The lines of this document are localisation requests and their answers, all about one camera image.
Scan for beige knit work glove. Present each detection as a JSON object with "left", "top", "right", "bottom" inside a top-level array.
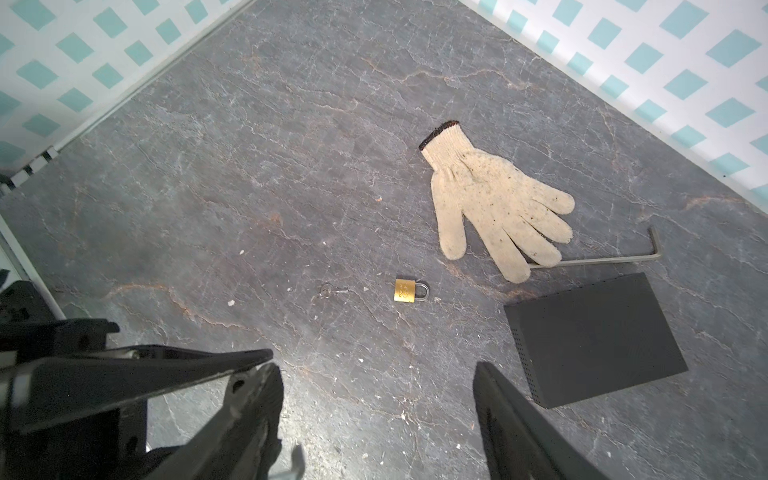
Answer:
[{"left": 419, "top": 121, "right": 575, "bottom": 284}]

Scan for small spare key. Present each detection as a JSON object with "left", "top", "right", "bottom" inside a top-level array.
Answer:
[{"left": 319, "top": 283, "right": 349, "bottom": 298}]

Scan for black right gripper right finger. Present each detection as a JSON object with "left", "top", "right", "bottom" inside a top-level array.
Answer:
[{"left": 473, "top": 361, "right": 606, "bottom": 479}]

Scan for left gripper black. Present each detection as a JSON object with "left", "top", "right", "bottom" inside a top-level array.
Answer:
[{"left": 1, "top": 281, "right": 273, "bottom": 479}]

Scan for metal hex key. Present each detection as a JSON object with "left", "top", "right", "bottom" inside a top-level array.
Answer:
[{"left": 527, "top": 226, "right": 662, "bottom": 270}]

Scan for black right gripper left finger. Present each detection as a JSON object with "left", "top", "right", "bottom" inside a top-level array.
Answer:
[{"left": 147, "top": 363, "right": 284, "bottom": 479}]

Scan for black flat box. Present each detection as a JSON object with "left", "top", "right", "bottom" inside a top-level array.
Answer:
[{"left": 504, "top": 273, "right": 688, "bottom": 409}]

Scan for small brass padlock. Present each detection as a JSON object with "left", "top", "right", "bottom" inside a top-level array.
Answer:
[{"left": 393, "top": 278, "right": 430, "bottom": 303}]

